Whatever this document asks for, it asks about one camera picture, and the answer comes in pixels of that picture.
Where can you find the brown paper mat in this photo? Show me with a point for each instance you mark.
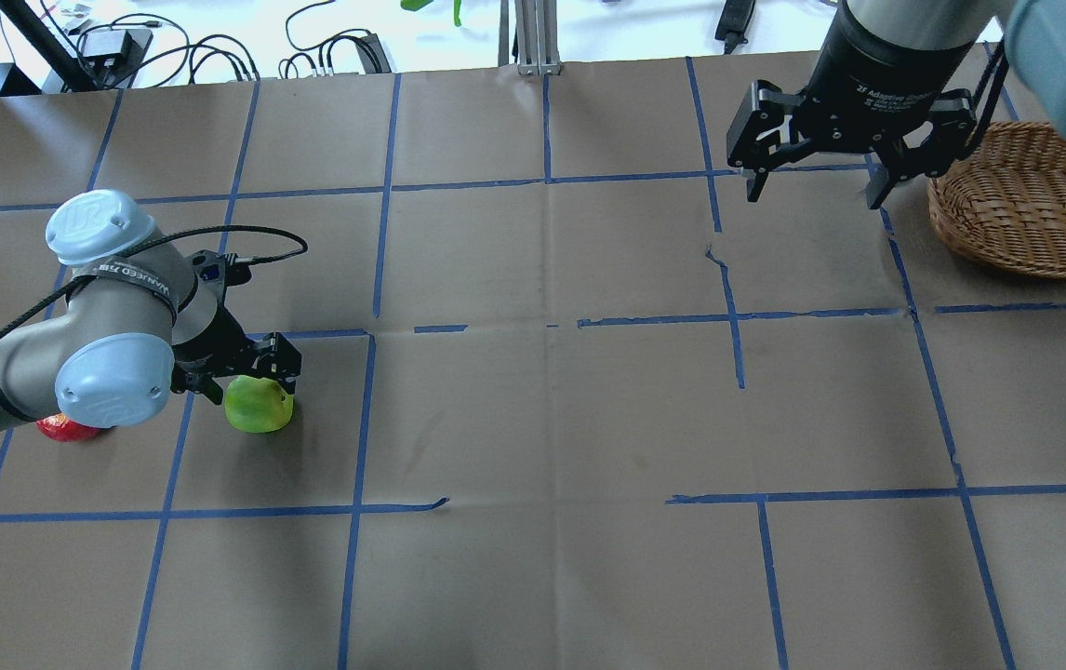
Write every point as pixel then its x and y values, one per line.
pixel 568 400

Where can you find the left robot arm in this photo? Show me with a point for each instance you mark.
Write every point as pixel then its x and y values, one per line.
pixel 135 323

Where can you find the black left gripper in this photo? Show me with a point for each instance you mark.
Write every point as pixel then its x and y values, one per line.
pixel 217 347

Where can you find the dark red apple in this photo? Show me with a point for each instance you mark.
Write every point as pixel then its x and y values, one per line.
pixel 61 428

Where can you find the black power adapter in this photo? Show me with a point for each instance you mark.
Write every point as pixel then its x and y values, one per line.
pixel 113 54

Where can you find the aluminium frame post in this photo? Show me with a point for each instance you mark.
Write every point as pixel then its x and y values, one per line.
pixel 529 37

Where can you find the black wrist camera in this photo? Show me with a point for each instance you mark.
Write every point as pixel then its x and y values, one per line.
pixel 218 272

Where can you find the green apple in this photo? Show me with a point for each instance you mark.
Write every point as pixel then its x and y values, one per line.
pixel 257 406

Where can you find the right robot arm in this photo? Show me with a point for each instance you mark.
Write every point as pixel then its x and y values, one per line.
pixel 913 83

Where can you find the wicker basket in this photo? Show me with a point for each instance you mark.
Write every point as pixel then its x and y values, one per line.
pixel 1005 205

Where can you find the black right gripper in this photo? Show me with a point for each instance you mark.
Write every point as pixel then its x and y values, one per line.
pixel 882 70

